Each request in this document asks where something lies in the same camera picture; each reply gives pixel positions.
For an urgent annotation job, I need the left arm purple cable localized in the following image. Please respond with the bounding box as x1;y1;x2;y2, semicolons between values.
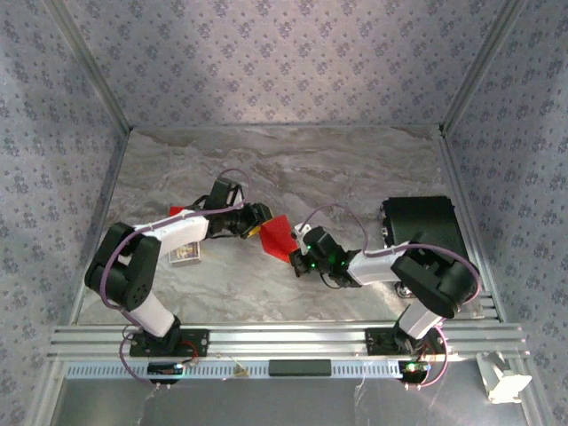
99;168;249;390

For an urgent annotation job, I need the white plastic bracket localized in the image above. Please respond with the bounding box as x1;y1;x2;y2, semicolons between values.
475;351;533;405

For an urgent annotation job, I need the red cloth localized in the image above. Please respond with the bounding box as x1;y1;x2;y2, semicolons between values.
259;214;299;261

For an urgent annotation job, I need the left controller board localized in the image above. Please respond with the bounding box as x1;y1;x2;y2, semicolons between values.
147;361;185;378

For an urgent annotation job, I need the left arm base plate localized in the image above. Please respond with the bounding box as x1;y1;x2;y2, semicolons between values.
129;328;210;358

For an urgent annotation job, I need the black bar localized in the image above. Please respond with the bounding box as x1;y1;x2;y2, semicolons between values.
268;359;333;377

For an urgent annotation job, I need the right controller board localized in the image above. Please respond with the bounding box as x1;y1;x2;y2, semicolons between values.
398;360;431;376

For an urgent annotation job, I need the slotted cable duct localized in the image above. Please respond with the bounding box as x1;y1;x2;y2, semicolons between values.
64;359;403;379

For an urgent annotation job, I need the controller board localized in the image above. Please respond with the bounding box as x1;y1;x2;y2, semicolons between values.
147;361;185;378
398;360;431;376

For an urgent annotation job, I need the playing card box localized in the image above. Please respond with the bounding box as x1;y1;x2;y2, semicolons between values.
170;241;201;266

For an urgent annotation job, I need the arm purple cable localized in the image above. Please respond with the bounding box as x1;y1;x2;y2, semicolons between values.
99;168;249;390
305;203;483;391

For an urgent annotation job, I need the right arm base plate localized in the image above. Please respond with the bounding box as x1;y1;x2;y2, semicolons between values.
366;327;447;356

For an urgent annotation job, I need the aluminium front rail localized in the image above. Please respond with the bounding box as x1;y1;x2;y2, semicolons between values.
48;324;532;360

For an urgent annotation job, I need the aluminium side rail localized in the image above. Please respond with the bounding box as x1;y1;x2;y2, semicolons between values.
437;128;505;321
68;128;134;325

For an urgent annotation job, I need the aluminium frame post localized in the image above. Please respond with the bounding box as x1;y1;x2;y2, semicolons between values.
438;0;527;133
46;0;134;133

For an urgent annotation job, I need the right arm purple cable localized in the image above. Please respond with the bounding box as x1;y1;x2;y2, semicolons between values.
305;203;483;391

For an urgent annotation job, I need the black ribbed hard case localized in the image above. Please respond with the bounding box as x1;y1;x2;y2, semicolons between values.
380;195;478;299

